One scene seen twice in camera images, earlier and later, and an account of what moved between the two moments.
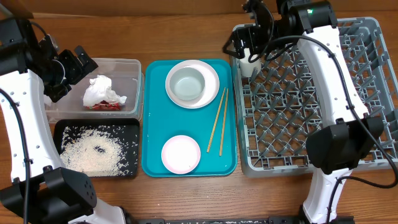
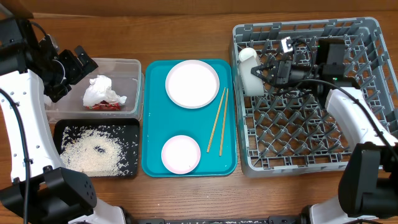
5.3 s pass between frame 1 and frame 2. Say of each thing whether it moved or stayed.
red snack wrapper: stayed
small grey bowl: moved
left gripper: stayed
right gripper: moved
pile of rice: stayed
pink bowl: stayed
